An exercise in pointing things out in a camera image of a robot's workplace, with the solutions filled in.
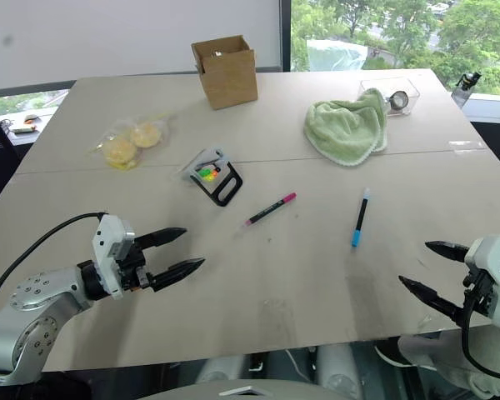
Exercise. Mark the pink marker pen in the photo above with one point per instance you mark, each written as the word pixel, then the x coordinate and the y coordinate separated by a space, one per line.
pixel 271 209

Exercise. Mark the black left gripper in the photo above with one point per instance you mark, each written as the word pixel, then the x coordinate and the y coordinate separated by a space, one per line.
pixel 132 266

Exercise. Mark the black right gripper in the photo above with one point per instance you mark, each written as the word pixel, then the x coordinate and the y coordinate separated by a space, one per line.
pixel 481 291

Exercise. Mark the small items on windowsill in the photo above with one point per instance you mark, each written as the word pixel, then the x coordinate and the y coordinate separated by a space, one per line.
pixel 23 124

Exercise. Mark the clear plastic container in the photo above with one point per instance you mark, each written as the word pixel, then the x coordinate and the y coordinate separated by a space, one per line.
pixel 396 93

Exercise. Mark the metal tea strainer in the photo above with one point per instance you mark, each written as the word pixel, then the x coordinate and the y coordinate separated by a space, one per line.
pixel 399 100

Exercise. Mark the brown cardboard box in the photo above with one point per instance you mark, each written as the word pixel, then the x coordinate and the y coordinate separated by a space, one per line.
pixel 227 73

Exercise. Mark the white roller blind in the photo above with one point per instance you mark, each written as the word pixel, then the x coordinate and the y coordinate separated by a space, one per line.
pixel 129 37

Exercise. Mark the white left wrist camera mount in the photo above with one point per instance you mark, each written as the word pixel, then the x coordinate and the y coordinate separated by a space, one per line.
pixel 108 254

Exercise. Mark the black grey packaged tool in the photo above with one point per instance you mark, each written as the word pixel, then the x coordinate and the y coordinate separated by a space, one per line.
pixel 212 174

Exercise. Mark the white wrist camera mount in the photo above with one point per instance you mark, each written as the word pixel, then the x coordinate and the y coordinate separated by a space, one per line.
pixel 108 254
pixel 493 275

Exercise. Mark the white robot leg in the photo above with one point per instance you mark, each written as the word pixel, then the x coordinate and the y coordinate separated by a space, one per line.
pixel 337 366
pixel 216 368

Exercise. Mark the bag of yellow buns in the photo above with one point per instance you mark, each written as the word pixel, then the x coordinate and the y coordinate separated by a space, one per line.
pixel 129 141

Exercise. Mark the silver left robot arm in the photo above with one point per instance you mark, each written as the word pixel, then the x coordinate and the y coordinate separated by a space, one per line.
pixel 33 308

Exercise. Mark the green towel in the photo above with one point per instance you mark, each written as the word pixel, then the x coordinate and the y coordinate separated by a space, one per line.
pixel 346 129

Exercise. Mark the blue marker pen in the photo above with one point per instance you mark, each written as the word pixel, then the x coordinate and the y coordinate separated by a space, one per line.
pixel 360 218

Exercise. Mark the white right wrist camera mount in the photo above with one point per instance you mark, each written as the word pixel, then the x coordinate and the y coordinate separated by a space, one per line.
pixel 493 275

